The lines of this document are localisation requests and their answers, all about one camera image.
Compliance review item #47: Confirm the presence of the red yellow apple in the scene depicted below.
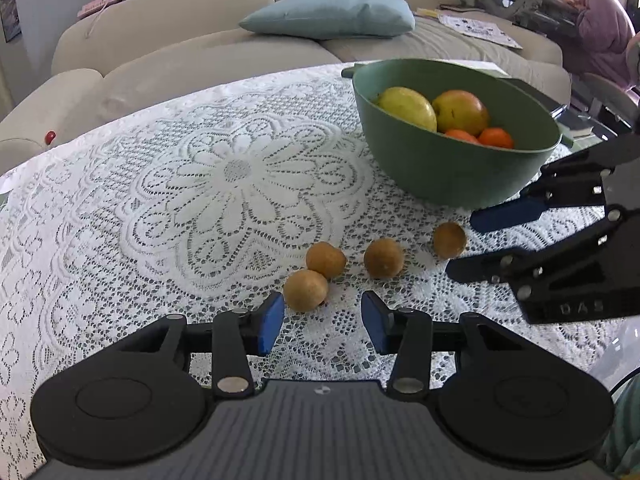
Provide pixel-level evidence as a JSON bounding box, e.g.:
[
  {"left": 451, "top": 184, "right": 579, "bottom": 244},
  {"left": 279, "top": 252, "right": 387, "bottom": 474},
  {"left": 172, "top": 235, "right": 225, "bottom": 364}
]
[{"left": 432, "top": 90, "right": 490, "bottom": 136}]

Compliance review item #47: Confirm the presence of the person in purple robe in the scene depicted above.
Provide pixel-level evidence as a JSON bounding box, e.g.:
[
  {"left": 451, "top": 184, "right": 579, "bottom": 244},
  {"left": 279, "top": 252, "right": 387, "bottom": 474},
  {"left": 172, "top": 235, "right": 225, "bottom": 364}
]
[{"left": 561, "top": 0, "right": 636, "bottom": 88}]

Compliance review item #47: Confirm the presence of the small wall picture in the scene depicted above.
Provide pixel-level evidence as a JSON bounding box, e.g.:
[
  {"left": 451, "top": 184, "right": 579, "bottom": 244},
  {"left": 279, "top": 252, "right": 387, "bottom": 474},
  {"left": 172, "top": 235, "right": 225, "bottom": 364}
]
[{"left": 0, "top": 0, "right": 22, "bottom": 42}]

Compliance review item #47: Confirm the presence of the white lace tablecloth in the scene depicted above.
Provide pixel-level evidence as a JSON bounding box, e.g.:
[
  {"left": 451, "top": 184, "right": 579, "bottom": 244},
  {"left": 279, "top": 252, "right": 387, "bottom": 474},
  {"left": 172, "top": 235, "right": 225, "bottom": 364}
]
[{"left": 1, "top": 65, "right": 620, "bottom": 479}]

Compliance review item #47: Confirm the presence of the small red ball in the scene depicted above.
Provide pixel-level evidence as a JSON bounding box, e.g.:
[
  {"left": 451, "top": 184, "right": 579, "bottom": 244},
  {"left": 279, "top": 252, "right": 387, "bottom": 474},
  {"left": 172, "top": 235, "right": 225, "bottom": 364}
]
[{"left": 44, "top": 131, "right": 56, "bottom": 145}]

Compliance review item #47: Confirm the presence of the green colander bowl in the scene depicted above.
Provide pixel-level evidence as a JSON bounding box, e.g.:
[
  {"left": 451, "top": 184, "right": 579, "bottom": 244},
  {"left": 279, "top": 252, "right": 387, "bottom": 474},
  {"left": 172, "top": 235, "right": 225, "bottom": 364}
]
[{"left": 343, "top": 58, "right": 562, "bottom": 209}]

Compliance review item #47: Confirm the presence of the yellow green apple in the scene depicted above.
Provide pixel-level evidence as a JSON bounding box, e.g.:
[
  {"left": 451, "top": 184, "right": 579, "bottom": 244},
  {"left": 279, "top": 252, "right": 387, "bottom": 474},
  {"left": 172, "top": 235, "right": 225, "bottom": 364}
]
[{"left": 375, "top": 87, "right": 437, "bottom": 131}]

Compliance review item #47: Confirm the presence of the pink object on sofa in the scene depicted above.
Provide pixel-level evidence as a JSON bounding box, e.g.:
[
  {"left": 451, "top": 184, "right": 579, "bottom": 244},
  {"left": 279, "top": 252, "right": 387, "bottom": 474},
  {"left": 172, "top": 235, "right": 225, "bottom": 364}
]
[{"left": 77, "top": 0, "right": 122, "bottom": 39}]

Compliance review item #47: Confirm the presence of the large orange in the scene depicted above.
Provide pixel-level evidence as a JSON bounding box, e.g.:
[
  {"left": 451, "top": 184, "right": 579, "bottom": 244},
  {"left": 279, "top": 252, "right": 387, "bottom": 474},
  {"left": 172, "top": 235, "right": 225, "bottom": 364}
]
[{"left": 477, "top": 127, "right": 515, "bottom": 150}]

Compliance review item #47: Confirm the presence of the brown kiwi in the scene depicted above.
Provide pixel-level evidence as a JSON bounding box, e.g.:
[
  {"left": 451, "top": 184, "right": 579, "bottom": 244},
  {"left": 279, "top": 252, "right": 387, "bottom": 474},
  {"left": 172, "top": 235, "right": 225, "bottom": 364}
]
[
  {"left": 433, "top": 222, "right": 468, "bottom": 260},
  {"left": 363, "top": 237, "right": 405, "bottom": 278},
  {"left": 283, "top": 270, "right": 329, "bottom": 312}
]

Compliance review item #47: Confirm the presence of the patterned paper on sofa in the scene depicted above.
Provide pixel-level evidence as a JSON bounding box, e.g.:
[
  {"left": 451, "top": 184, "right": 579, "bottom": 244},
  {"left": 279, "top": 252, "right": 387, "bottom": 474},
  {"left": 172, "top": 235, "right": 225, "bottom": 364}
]
[{"left": 437, "top": 13, "right": 523, "bottom": 50}]

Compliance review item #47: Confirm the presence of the beige sofa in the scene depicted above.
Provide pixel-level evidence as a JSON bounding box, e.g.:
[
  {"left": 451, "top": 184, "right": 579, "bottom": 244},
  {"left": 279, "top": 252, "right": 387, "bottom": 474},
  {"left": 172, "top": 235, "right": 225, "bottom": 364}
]
[{"left": 1, "top": 0, "right": 570, "bottom": 169}]

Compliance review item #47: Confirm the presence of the brown kiwi fruit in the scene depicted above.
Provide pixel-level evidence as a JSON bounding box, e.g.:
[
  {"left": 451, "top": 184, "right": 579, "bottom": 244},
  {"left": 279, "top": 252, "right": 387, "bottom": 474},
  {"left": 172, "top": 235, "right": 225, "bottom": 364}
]
[{"left": 306, "top": 242, "right": 347, "bottom": 280}]

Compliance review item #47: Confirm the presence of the light blue pillow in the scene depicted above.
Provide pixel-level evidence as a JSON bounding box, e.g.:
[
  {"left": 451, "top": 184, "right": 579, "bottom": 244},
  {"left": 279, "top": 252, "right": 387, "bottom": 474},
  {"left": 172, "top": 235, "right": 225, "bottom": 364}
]
[{"left": 240, "top": 0, "right": 416, "bottom": 40}]

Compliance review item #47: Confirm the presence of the black notebook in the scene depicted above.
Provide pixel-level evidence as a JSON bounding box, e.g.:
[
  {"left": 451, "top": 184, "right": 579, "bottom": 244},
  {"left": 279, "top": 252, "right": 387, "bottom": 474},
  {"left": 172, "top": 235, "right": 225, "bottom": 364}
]
[{"left": 503, "top": 78, "right": 593, "bottom": 148}]

